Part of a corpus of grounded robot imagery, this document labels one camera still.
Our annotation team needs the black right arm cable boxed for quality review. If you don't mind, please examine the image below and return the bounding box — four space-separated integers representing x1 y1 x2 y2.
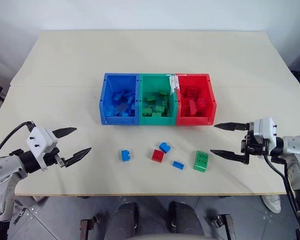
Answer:
263 152 300 231

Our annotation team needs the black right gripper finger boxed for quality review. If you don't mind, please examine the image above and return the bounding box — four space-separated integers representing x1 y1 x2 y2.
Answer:
213 122 251 132
209 148 249 165

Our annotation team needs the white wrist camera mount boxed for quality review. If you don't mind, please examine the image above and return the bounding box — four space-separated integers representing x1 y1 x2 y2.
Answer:
25 127 59 172
249 116 279 146

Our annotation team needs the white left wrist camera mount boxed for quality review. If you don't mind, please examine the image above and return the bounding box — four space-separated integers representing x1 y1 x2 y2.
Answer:
25 127 59 172

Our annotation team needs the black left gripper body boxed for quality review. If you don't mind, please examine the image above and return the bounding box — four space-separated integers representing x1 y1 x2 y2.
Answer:
42 146 67 172

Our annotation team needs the white shoe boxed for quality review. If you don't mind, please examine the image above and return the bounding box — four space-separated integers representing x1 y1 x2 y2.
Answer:
261 193 282 214

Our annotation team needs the white tape strip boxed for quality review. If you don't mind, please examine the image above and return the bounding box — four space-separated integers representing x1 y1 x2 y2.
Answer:
166 73 181 95

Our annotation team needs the blue arched toy brick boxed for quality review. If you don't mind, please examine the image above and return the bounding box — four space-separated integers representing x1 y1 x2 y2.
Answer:
158 141 172 153

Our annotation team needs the green tall toy brick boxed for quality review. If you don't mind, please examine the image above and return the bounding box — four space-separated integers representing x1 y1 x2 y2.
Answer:
192 150 210 173

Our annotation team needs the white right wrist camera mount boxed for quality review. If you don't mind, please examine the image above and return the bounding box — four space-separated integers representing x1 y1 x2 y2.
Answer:
249 116 279 146

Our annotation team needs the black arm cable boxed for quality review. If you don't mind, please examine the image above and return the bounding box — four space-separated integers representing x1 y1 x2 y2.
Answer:
263 152 300 231
0 121 37 161

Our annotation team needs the blue flat toy brick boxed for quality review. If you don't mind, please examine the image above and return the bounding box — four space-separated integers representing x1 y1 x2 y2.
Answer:
172 160 186 171

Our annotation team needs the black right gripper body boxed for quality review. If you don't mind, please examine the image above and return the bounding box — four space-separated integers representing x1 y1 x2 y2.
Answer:
240 129 271 159

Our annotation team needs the dark metal stand leg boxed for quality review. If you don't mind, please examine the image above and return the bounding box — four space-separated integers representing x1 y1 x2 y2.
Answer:
80 214 102 240
211 213 235 240

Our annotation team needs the blue plastic bin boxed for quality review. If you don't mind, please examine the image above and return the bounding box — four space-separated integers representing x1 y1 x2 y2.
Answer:
98 72 141 126

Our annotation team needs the green plastic bin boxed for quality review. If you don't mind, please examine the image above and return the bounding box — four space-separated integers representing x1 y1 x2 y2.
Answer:
138 73 178 126

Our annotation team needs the red plastic bin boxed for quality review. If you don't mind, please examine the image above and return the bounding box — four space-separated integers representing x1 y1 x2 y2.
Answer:
174 73 218 126

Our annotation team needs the blue square toy brick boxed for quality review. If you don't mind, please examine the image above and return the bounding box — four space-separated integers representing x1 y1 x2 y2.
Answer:
120 149 132 162

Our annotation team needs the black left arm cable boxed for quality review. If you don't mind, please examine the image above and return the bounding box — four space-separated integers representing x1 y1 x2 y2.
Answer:
0 121 37 161

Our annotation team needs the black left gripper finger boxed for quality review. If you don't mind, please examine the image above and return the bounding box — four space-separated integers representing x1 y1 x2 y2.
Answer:
51 127 78 140
63 147 93 168

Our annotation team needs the red four-stud toy brick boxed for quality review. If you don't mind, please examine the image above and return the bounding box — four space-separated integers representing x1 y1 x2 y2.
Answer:
151 149 165 164

